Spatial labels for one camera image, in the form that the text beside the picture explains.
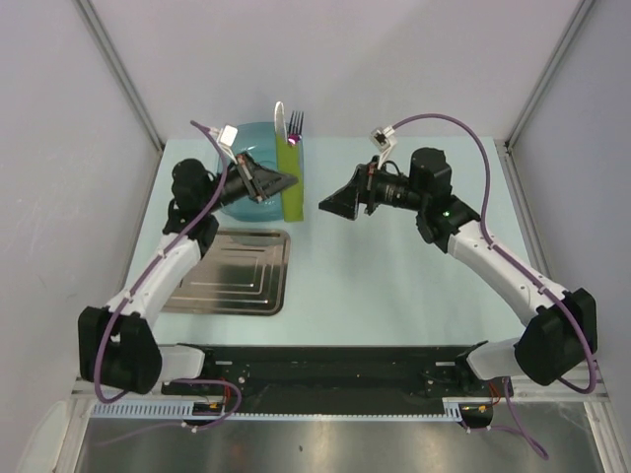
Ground silver table knife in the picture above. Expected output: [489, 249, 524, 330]
[273, 101, 287, 142]

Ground green paper napkin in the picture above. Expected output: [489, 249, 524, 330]
[275, 134, 304, 223]

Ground silver fork pink tines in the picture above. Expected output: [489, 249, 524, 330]
[287, 110, 305, 147]

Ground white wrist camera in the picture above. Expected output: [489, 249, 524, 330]
[209, 124, 239, 162]
[370, 126, 397, 169]

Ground light blue cable duct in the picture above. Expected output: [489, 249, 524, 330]
[92, 400, 194, 419]

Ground teal plastic bin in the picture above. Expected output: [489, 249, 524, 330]
[222, 121, 285, 223]

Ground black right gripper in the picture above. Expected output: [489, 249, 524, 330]
[319, 156, 427, 221]

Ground silver metal tray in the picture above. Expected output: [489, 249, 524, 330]
[163, 229, 291, 316]

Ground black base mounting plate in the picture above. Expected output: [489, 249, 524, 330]
[157, 344, 519, 399]

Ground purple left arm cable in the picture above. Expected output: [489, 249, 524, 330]
[93, 118, 243, 447]

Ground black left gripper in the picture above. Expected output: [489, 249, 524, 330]
[201, 152, 296, 215]

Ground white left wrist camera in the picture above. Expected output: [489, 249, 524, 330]
[209, 124, 239, 162]

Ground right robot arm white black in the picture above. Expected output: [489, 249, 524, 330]
[318, 148, 597, 395]

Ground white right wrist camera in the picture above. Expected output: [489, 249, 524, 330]
[370, 126, 397, 169]

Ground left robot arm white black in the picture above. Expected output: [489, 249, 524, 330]
[78, 153, 299, 404]

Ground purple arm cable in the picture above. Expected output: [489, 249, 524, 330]
[391, 113, 598, 462]
[93, 118, 243, 447]

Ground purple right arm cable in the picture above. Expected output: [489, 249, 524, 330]
[391, 113, 598, 462]

